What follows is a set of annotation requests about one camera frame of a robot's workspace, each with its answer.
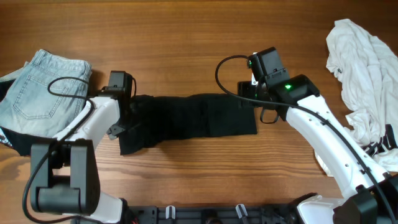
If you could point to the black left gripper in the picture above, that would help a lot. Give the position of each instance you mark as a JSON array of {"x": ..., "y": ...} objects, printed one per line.
[{"x": 116, "y": 129}]

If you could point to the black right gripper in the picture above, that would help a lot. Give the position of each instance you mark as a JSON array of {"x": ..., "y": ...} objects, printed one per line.
[{"x": 244, "y": 88}]

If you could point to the white printed t-shirt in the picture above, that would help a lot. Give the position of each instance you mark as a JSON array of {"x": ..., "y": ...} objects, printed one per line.
[{"x": 367, "y": 70}]

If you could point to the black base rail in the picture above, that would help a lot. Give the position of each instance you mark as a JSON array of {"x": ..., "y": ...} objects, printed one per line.
[{"x": 266, "y": 214}]

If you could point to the light blue denim jeans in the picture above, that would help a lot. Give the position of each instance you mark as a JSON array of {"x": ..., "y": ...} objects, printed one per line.
[{"x": 62, "y": 77}]

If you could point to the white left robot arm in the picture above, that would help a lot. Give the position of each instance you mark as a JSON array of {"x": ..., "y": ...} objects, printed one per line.
[{"x": 64, "y": 176}]

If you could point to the black folded garment under jeans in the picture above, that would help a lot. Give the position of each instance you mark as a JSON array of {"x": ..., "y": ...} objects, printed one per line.
[{"x": 15, "y": 143}]

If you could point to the dark green polo shirt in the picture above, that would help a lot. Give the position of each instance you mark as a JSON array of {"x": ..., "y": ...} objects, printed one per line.
[{"x": 162, "y": 118}]

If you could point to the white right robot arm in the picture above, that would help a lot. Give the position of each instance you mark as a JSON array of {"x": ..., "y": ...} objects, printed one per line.
[{"x": 369, "y": 192}]

